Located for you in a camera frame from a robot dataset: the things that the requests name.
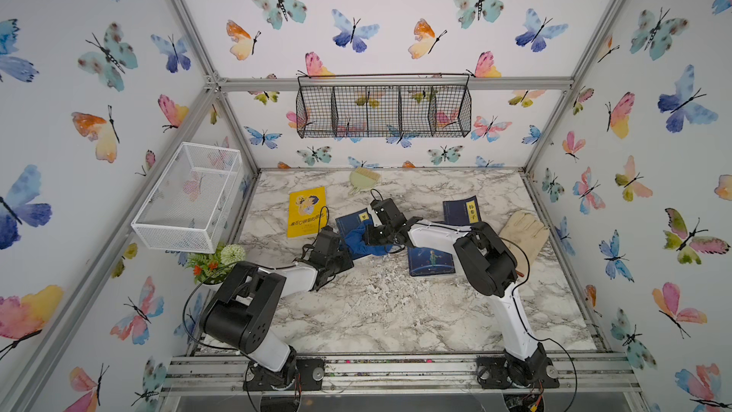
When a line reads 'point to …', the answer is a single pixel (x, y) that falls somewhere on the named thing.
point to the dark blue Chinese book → (351, 222)
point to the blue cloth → (355, 238)
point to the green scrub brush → (363, 179)
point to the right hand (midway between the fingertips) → (363, 236)
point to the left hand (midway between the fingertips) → (356, 254)
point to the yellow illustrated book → (304, 212)
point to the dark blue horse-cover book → (464, 211)
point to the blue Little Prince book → (429, 261)
